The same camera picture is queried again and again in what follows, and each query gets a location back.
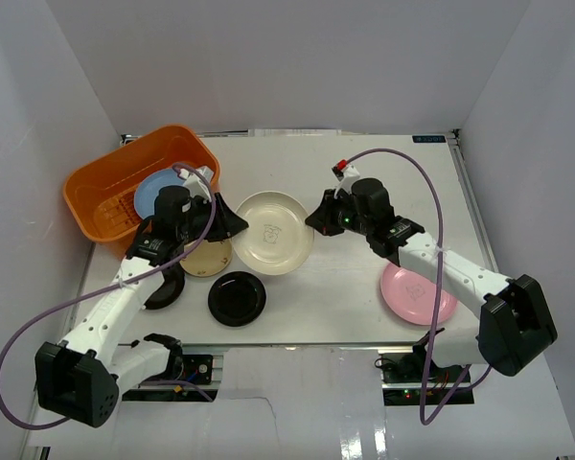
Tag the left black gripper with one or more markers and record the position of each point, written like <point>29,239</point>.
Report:
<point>216,218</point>

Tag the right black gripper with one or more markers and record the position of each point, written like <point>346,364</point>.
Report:
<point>323,218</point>

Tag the cream white plate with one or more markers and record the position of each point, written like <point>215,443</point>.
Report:
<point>277,240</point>

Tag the black plate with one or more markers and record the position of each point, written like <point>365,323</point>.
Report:
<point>236,299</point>
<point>172,287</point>

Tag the blue plastic plate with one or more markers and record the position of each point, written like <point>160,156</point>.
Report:
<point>149,189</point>

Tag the pink plastic plate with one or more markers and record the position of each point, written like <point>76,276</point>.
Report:
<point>408,294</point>

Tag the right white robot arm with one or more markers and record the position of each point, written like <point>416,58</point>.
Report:
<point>514,325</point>

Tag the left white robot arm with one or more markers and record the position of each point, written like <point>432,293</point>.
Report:
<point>82,377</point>

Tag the orange plastic bin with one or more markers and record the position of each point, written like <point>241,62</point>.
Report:
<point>100,195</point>

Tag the beige small plate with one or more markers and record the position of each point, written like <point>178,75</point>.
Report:
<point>208,259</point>

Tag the white paper sheets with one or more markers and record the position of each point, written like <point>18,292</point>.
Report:
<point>293,132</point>

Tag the blue label sticker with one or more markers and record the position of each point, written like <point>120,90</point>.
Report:
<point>429,139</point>

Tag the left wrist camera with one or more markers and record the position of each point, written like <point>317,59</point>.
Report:
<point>194,184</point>

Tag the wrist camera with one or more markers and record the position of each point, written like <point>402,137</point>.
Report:
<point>346,174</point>
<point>194,184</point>

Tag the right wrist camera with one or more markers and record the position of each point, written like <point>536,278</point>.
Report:
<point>346,174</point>

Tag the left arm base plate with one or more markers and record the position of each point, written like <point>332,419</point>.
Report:
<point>196,369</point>

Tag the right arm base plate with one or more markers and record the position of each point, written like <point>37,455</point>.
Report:
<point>401,375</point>

